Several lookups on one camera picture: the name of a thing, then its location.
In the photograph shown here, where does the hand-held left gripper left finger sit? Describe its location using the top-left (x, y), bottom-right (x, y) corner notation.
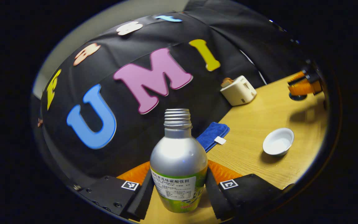
top-left (77, 161), bottom-right (155, 222)

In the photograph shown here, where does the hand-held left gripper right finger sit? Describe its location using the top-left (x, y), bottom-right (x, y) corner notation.
top-left (204, 160), bottom-right (284, 221)

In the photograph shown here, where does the silver green water bottle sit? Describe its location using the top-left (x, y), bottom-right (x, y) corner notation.
top-left (149, 108), bottom-right (208, 213)

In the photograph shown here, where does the white teacup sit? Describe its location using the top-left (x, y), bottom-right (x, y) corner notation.
top-left (262, 128), bottom-right (295, 156)

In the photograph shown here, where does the cream white toaster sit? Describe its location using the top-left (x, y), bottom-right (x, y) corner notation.
top-left (220, 75), bottom-right (257, 106)

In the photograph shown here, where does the folded blue towel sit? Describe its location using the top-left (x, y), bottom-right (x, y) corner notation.
top-left (196, 122), bottom-right (230, 153)

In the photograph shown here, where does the black backdrop cloth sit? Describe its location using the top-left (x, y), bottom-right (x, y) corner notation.
top-left (38, 0), bottom-right (310, 187)

